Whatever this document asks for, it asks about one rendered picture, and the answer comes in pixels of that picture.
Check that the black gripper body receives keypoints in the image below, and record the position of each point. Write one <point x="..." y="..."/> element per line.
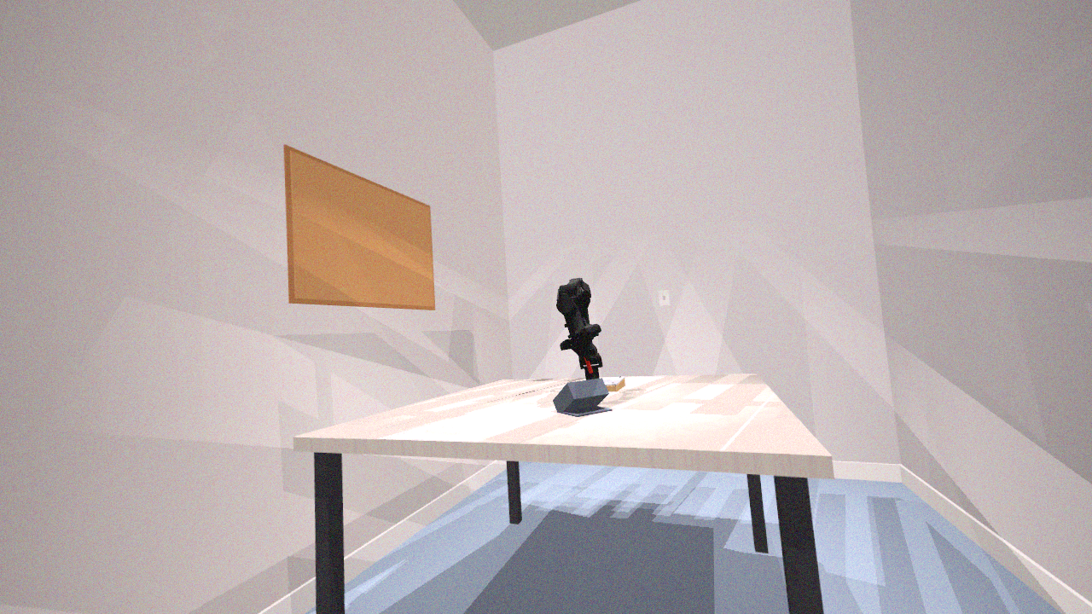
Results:
<point x="578" y="331"/>

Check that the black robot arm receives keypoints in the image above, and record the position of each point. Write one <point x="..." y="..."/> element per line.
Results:
<point x="572" y="300"/>

